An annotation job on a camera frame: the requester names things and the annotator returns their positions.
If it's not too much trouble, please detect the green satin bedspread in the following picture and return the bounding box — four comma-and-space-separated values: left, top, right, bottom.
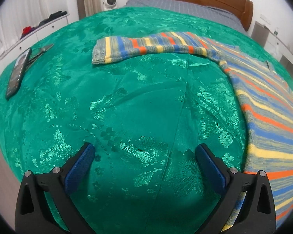
0, 7, 293, 233

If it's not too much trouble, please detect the white bedside shelf unit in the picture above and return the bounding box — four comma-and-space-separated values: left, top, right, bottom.
251, 21, 293, 78

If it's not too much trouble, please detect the white drawer cabinet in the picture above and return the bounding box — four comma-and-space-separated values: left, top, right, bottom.
0, 13, 69, 75

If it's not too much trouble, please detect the grey striped mattress sheet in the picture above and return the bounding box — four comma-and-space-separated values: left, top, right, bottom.
125, 0, 247, 35

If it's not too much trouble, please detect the red and dark clothes pile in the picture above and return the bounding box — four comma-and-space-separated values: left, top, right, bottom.
21, 11, 67, 39

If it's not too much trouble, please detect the striped knitted sweater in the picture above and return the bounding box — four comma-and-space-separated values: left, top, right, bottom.
92, 32, 293, 227

